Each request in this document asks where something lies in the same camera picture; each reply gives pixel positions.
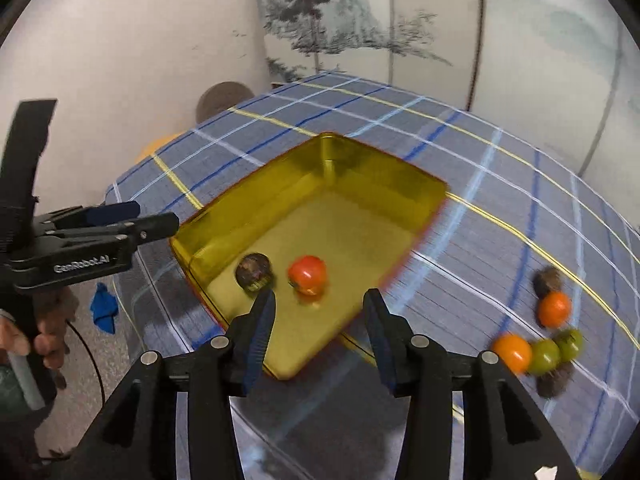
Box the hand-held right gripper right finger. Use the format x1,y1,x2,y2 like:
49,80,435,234
361,287,581,480

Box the person's left hand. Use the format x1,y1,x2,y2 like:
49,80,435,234
0,287,81,372

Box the green citrus fruit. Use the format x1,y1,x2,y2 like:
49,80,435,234
527,339,562,376

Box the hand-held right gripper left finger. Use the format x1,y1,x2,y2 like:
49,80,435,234
60,287,278,480

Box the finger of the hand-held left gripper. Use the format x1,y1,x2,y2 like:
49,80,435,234
35,201,142,232
49,211,180,254

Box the gold and red tin box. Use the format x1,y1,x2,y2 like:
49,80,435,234
169,132,449,381

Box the green tomato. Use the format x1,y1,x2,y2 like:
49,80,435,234
552,327,585,362

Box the blue plaid tablecloth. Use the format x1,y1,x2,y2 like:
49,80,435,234
105,71,640,480

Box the orange tangerine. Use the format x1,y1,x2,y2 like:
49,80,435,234
492,333,533,375
537,291,572,328

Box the dark brown round fruit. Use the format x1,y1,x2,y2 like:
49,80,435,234
532,267,565,298
536,362,575,400
235,252,275,293

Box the black cable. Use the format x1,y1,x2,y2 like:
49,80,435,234
37,320,107,461

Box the red tomato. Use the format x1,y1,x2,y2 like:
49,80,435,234
286,255,328,297

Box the round brown stool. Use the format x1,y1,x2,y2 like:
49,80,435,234
196,81,257,123

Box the landscape painted folding screen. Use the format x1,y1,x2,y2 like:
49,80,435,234
247,0,640,233

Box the blue cloth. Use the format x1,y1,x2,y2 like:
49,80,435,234
90,282,120,335

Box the person's left forearm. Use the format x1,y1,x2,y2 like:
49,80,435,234
0,352,58,461

